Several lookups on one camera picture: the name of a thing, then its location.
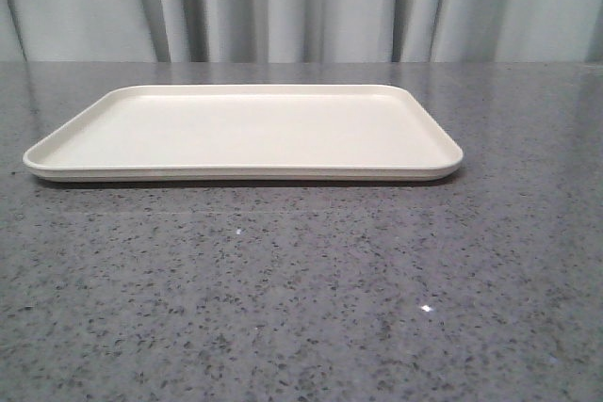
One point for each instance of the cream rectangular plastic tray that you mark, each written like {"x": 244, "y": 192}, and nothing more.
{"x": 248, "y": 132}

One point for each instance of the pale grey pleated curtain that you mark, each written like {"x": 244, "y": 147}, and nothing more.
{"x": 289, "y": 31}

